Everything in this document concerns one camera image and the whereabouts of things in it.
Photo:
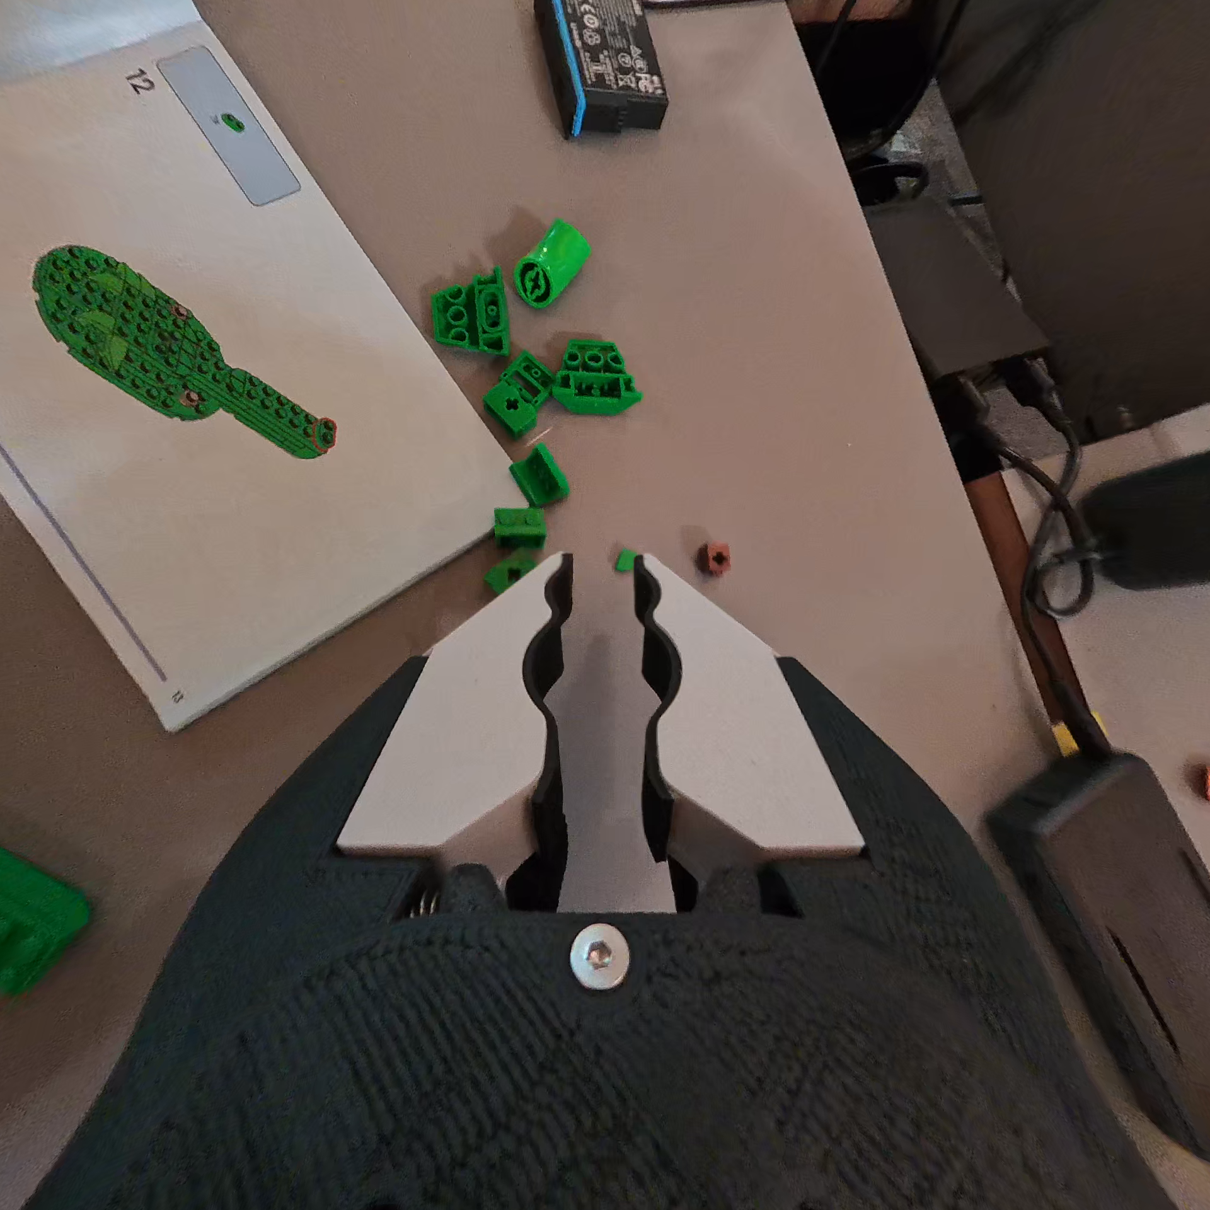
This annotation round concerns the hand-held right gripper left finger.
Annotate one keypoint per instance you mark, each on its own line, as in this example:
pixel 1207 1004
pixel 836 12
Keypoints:
pixel 444 757

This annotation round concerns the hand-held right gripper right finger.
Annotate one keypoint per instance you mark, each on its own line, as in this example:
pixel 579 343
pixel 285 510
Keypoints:
pixel 756 757

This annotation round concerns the green brick paddle model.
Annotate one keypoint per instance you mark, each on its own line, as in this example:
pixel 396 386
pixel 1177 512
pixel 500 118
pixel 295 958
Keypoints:
pixel 38 927

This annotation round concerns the small brown brick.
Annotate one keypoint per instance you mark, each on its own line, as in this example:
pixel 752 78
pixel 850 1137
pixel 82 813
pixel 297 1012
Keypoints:
pixel 716 559

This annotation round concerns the white instruction booklet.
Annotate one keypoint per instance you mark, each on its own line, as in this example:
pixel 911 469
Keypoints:
pixel 284 520

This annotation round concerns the black case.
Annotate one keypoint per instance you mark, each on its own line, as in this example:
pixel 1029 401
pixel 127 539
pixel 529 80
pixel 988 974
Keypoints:
pixel 1086 898

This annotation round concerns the cluster of green bricks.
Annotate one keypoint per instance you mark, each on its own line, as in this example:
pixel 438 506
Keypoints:
pixel 586 378

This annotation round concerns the orange plastic piece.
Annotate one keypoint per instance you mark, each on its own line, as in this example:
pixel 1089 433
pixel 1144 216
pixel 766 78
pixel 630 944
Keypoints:
pixel 1203 784

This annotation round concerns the black device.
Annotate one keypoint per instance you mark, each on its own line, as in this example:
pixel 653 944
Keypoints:
pixel 1153 529

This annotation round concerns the black floor box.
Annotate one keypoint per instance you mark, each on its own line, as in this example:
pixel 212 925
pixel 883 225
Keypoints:
pixel 945 284

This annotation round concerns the black battery with blue edge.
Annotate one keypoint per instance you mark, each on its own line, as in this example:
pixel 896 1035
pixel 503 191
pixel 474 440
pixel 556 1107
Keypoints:
pixel 605 67

